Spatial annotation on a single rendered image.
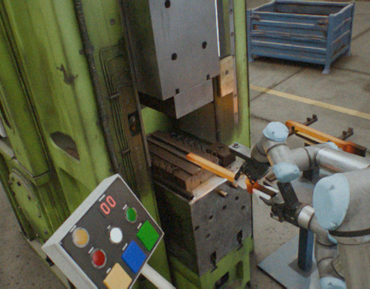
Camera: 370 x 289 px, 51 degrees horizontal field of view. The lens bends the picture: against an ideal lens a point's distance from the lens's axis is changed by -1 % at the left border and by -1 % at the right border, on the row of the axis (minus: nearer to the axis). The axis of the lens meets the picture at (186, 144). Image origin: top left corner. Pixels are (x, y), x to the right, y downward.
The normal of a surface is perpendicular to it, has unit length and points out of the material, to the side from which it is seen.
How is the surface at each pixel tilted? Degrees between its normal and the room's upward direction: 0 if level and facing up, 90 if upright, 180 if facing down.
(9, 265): 0
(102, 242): 60
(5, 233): 0
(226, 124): 90
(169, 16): 90
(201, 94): 90
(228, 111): 90
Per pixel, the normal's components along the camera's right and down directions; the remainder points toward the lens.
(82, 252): 0.75, -0.33
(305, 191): -0.11, -0.85
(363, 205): 0.12, -0.02
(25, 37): 0.58, 0.36
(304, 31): -0.62, 0.45
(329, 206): -0.99, 0.07
